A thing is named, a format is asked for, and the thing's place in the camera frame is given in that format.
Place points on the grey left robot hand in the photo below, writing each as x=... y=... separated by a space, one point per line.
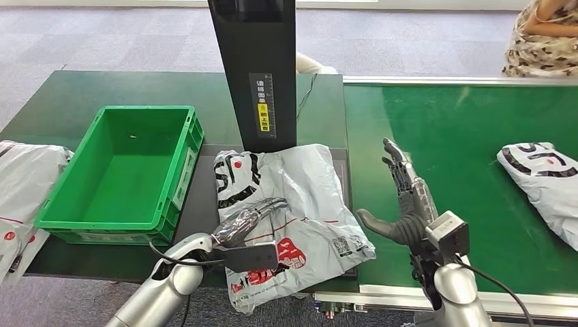
x=241 y=221

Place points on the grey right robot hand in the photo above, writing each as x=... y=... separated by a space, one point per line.
x=413 y=203

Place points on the white courier bag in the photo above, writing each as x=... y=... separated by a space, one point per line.
x=13 y=259
x=542 y=194
x=307 y=189

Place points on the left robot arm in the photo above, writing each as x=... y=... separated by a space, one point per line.
x=153 y=293

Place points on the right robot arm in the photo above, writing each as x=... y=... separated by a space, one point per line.
x=456 y=289

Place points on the green plastic basket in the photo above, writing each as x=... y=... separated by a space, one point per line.
x=126 y=180

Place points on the white courier bag, black logo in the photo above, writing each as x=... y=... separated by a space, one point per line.
x=542 y=194

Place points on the person in white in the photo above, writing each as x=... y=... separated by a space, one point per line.
x=311 y=65

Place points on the black scanner column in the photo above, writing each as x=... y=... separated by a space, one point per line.
x=253 y=45

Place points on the person in patterned dress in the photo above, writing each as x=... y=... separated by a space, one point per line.
x=537 y=54

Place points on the grey courier bag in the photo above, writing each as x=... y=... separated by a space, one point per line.
x=27 y=180

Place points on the white courier bag, red dots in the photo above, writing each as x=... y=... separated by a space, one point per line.
x=13 y=259

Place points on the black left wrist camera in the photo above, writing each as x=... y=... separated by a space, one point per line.
x=248 y=257

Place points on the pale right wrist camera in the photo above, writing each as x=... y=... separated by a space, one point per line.
x=447 y=234

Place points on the green conveyor belt, silver frame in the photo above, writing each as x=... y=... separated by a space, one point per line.
x=451 y=135

